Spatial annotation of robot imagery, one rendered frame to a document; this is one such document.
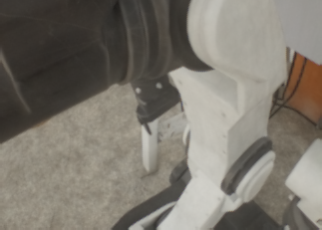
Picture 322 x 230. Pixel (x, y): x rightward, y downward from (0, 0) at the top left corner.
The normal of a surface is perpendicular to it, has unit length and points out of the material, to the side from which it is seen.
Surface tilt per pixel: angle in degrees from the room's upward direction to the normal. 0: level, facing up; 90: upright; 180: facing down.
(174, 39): 90
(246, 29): 90
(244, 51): 90
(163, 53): 102
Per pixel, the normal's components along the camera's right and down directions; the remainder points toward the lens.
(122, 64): 0.55, 0.73
